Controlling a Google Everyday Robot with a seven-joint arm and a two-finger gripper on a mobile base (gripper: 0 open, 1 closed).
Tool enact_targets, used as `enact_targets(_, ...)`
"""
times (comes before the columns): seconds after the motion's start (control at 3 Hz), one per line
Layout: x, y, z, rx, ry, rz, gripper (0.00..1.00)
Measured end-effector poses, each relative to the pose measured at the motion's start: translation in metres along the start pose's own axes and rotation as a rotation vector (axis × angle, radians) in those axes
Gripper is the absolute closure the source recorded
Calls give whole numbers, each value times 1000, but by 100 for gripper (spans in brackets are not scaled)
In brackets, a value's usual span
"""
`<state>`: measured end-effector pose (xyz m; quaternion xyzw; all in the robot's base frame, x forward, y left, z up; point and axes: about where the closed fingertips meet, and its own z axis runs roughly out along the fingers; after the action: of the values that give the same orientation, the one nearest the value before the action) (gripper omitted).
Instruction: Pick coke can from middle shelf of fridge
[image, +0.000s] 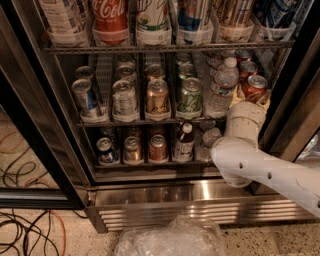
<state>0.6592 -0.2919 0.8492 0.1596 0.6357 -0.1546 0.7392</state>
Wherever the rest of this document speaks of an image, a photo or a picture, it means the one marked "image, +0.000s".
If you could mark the clear water bottle shelf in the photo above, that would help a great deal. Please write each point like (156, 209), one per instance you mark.
(203, 143)
(222, 87)

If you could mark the large coca-cola bottle top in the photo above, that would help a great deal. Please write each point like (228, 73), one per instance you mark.
(110, 20)

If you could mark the clear plastic bag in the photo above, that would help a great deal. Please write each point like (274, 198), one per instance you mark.
(181, 237)

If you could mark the blue silver can front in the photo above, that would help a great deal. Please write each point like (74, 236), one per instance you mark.
(87, 100)

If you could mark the glass fridge door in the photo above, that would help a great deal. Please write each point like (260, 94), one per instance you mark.
(36, 97)
(293, 118)

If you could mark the stainless fridge base grille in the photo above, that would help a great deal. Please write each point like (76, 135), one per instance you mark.
(117, 207)

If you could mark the gold can bottom shelf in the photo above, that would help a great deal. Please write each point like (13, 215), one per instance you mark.
(132, 150)

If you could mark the white labelled bottle top left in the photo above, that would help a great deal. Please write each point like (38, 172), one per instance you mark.
(67, 21)

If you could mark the green can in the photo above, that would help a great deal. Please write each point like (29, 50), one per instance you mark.
(185, 71)
(183, 58)
(190, 98)

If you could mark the gold black can top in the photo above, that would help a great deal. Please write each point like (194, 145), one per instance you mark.
(232, 20)

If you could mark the red coke can front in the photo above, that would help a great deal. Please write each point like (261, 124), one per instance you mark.
(254, 87)

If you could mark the green can front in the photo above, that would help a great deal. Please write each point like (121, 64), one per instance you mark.
(190, 98)

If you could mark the gold can front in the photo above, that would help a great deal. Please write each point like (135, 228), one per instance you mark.
(157, 97)

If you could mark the clear water bottle middle shelf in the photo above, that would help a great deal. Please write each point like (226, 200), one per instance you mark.
(222, 87)

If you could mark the blue white can top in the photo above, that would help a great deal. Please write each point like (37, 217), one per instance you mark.
(275, 18)

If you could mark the silver white can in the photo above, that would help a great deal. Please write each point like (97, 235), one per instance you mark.
(126, 59)
(124, 101)
(126, 73)

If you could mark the blue silver can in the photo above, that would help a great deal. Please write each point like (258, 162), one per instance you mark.
(87, 100)
(85, 72)

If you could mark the blue pepsi can bottom shelf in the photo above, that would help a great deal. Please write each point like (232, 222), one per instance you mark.
(106, 153)

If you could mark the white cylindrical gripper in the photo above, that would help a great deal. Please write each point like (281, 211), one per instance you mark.
(249, 111)

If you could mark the right glass fridge door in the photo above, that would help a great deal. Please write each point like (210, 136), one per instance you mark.
(293, 118)

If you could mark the orange can bottom shelf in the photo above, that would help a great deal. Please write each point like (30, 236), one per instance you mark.
(158, 149)

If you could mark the middle wire shelf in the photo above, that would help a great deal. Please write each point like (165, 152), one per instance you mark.
(151, 122)

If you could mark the top wire shelf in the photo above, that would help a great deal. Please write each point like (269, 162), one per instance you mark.
(168, 48)

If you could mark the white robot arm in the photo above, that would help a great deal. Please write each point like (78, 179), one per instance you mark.
(240, 161)

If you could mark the left glass fridge door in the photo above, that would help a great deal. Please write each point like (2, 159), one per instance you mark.
(36, 97)

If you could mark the clear water bottle bottom shelf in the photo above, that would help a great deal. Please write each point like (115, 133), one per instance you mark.
(203, 143)

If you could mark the brown drink bottle white cap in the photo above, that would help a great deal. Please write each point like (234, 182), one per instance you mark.
(184, 143)

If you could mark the wire shelf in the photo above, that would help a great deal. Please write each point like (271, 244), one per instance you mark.
(168, 48)
(151, 122)

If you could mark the red coke can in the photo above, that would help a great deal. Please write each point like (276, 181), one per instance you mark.
(243, 55)
(254, 87)
(247, 68)

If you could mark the silver white can front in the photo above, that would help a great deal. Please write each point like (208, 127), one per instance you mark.
(124, 101)

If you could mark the blue red can top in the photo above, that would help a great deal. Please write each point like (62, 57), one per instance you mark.
(194, 26)

